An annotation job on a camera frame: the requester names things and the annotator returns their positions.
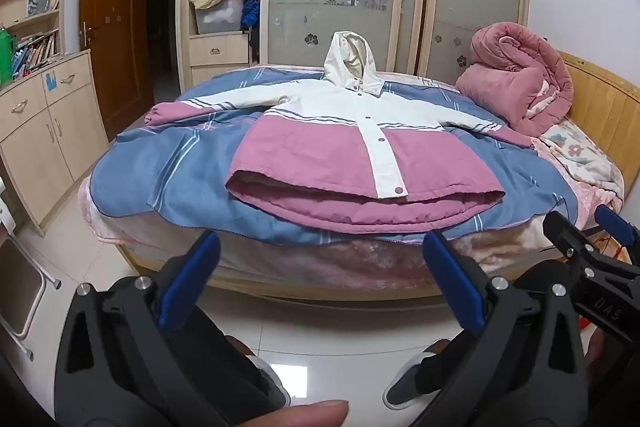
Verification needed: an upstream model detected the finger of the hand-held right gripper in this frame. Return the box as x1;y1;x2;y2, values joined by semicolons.
595;205;640;258
542;211;601;268

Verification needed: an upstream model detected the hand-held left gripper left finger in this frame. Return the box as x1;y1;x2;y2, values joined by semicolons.
54;231;281;427

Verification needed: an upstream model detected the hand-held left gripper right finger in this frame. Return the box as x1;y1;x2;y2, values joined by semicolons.
415;229;588;427

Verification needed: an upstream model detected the pink and white hooded jacket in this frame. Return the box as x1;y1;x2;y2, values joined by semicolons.
145;31;533;235

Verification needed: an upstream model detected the person's left hand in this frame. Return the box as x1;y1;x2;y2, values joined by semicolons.
260;399;350;427

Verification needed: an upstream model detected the floral print blanket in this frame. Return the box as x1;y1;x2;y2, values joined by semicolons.
530;117;626;228

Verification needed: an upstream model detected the bed with pink sheet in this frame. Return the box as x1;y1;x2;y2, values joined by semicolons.
77;62;640;308

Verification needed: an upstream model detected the wooden headboard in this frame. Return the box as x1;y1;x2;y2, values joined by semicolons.
555;51;640;218

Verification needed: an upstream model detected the blue plaid quilt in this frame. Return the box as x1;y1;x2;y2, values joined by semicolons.
90;66;581;245

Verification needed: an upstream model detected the person's right shoe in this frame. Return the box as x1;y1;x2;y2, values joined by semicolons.
382;339;451;410

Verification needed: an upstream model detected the person's shoe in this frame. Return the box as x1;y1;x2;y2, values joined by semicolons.
245;354;293;408
382;339;451;410

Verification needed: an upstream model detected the person's left shoe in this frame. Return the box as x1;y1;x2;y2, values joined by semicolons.
245;354;293;408

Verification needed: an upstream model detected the rolled pink comforter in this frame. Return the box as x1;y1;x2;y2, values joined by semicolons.
455;22;575;138

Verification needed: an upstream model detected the metal folding chair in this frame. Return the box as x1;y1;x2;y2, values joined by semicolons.
0;177;63;363

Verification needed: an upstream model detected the beige low cabinet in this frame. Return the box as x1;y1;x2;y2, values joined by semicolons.
0;49;111;238

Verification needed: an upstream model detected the beige wardrobe drawer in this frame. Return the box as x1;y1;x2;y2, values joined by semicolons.
191;66;251;86
189;34;251;68

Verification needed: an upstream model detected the clear plastic storage box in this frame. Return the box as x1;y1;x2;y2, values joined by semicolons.
195;0;246;35

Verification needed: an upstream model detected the blue bundled clothing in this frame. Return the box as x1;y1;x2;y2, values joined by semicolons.
241;0;261;32

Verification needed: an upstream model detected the brown wooden door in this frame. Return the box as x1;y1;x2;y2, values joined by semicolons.
80;0;156;140

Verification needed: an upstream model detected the row of books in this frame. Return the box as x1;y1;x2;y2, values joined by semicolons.
10;32;58;78

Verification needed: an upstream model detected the green plastic item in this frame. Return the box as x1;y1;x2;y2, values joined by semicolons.
0;27;13;85

